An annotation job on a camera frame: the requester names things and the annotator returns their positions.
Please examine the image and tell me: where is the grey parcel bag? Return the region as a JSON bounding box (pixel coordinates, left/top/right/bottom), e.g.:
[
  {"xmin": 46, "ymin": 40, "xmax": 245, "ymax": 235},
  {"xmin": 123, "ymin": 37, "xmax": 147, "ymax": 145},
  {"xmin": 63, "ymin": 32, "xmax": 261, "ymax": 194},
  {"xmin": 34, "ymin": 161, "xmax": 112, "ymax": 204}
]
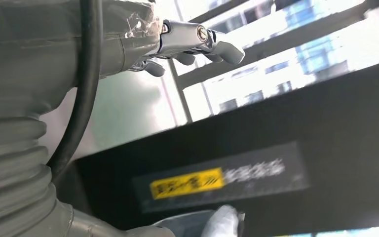
[{"xmin": 153, "ymin": 205, "xmax": 246, "ymax": 237}]

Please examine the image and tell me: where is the black inbound scanning machine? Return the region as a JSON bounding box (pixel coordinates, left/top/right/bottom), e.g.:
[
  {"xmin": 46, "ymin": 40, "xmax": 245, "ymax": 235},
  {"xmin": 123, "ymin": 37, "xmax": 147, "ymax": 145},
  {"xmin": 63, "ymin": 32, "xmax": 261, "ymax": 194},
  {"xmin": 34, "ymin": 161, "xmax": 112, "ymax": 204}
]
[{"xmin": 57, "ymin": 57, "xmax": 379, "ymax": 237}]

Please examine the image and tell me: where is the black and yellow label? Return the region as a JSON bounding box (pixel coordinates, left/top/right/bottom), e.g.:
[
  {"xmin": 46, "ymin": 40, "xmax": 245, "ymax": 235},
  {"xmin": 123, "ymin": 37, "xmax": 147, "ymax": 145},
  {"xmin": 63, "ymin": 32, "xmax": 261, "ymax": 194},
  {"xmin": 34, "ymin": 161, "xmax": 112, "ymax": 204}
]
[{"xmin": 132, "ymin": 141, "xmax": 309, "ymax": 213}]

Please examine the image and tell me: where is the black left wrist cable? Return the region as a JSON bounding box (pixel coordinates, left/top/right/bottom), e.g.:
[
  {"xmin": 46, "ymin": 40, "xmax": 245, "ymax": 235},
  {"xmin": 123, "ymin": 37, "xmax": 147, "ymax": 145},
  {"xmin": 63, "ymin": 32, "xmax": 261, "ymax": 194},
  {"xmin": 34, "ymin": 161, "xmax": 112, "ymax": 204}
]
[{"xmin": 47, "ymin": 0, "xmax": 104, "ymax": 179}]

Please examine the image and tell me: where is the dark window frame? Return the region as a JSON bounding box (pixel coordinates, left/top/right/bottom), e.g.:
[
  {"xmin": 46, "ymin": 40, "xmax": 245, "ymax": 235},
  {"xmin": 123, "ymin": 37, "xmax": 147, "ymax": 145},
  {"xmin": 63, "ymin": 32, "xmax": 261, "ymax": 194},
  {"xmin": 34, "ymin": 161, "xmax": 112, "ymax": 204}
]
[{"xmin": 160, "ymin": 0, "xmax": 379, "ymax": 123}]

